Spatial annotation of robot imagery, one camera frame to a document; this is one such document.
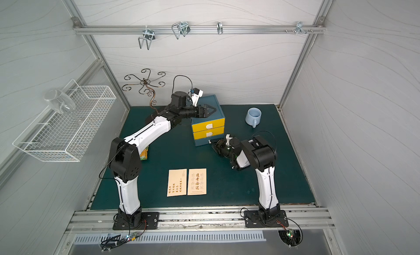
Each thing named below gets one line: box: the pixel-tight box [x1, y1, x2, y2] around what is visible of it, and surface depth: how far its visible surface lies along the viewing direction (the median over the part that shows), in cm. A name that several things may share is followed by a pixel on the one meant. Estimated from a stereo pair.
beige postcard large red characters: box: [187, 167, 207, 196], surface depth 88 cm
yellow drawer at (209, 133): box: [193, 126, 225, 141], surface depth 93 cm
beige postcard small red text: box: [166, 168, 188, 197], surface depth 86 cm
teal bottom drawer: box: [194, 133, 226, 147], surface depth 97 cm
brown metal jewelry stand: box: [121, 68, 166, 114], surface depth 92 cm
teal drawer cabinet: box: [190, 94, 226, 147], surface depth 90 cm
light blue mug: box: [245, 106, 262, 129], surface depth 110 cm
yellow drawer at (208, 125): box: [191, 118, 226, 133], surface depth 88 cm
